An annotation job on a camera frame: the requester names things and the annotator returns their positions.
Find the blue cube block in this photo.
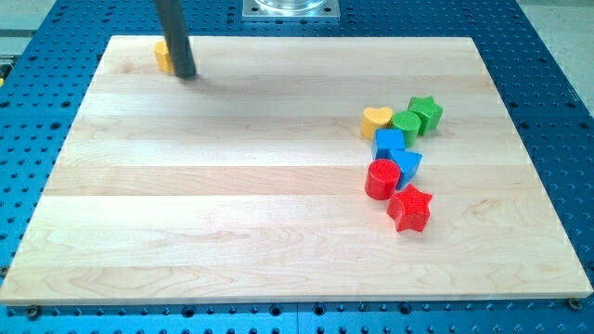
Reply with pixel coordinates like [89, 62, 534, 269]
[371, 129, 406, 160]

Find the green cylinder block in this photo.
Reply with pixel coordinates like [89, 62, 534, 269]
[392, 111, 421, 148]

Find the green star block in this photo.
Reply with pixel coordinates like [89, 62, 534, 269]
[407, 96, 444, 136]

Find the yellow hexagon block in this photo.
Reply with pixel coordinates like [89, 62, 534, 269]
[153, 40, 174, 73]

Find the blue perforated table plate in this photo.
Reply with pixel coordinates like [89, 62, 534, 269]
[1, 1, 593, 333]

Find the light wooden board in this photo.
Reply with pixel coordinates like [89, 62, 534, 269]
[1, 36, 592, 305]

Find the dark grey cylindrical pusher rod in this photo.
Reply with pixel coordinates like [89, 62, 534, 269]
[155, 0, 197, 79]

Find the red cylinder block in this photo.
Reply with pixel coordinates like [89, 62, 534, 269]
[364, 159, 401, 200]

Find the red star block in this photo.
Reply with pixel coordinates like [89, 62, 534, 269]
[386, 184, 433, 233]

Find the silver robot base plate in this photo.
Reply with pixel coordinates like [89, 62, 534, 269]
[241, 0, 341, 19]

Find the yellow heart block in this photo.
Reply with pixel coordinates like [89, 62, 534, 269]
[360, 107, 394, 139]

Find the blue triangle block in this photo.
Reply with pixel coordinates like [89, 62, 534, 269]
[388, 149, 422, 190]

